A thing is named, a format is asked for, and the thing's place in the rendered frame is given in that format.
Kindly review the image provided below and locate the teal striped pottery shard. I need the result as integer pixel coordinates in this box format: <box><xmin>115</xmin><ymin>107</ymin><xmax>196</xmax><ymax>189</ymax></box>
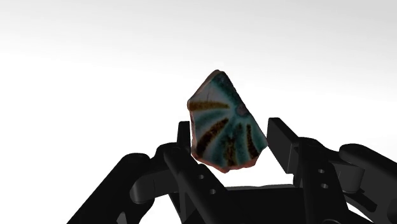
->
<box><xmin>186</xmin><ymin>69</ymin><xmax>268</xmax><ymax>174</ymax></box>

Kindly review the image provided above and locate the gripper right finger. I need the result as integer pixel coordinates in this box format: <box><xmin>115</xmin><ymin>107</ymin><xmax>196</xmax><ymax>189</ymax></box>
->
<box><xmin>267</xmin><ymin>117</ymin><xmax>397</xmax><ymax>224</ymax></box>

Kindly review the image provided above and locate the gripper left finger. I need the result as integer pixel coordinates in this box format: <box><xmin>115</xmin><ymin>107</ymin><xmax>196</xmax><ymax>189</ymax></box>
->
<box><xmin>66</xmin><ymin>120</ymin><xmax>232</xmax><ymax>224</ymax></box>

